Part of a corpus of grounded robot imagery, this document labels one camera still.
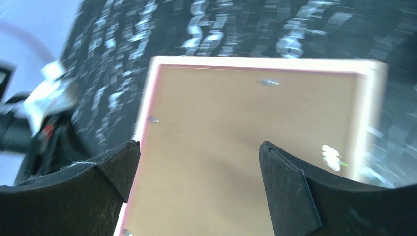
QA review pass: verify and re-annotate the brown cardboard backing board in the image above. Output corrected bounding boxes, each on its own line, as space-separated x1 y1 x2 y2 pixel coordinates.
120 65 365 236

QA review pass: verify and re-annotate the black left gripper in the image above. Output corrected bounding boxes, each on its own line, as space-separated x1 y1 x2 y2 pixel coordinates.
0 109 88 185

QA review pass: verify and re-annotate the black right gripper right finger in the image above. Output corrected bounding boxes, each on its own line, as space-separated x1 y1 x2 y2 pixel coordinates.
259 141 417 236

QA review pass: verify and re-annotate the pink wooden picture frame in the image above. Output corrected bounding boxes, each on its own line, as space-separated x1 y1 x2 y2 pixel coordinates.
112 55 390 236

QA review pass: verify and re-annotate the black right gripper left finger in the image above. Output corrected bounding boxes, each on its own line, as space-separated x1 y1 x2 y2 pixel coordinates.
0 140 140 236

